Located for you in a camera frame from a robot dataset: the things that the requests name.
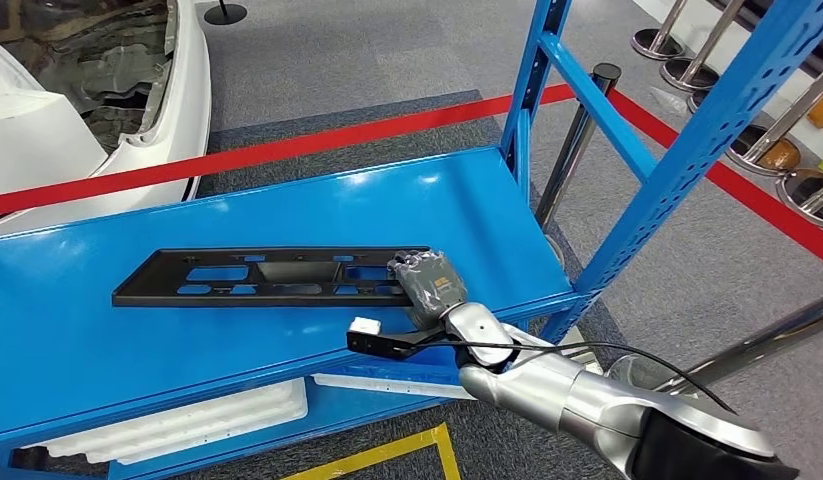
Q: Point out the blue metal shelf rack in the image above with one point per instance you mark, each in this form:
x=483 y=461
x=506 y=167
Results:
x=86 y=344

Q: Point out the white plastic bin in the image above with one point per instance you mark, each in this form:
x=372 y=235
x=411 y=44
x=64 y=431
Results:
x=384 y=387

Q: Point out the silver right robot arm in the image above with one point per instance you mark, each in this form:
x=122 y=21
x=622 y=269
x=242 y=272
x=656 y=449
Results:
x=550 y=391

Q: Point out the white car body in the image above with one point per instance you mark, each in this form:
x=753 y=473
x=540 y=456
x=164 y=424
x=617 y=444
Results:
x=27 y=139

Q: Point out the clear plastic bag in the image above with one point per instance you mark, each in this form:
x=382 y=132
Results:
x=669 y=102

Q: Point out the white tray stack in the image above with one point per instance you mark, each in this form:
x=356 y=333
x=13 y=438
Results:
x=219 y=417

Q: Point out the red barrier belt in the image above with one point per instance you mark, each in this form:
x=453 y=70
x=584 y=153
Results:
x=252 y=154

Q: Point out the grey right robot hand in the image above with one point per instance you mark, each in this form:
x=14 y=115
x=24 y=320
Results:
x=431 y=285

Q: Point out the long black plastic bracket part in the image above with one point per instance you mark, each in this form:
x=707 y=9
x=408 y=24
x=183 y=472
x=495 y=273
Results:
x=146 y=278

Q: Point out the metal floor socket plate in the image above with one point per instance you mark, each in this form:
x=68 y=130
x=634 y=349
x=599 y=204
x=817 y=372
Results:
x=583 y=358

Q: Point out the black-topped chrome stanchion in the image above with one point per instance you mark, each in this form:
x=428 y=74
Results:
x=573 y=149
x=769 y=344

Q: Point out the blue plastic bin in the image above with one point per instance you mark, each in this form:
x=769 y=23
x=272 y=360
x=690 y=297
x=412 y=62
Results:
x=398 y=374

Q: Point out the black round stand base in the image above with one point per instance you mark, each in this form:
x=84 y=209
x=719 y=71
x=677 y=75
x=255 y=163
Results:
x=225 y=14

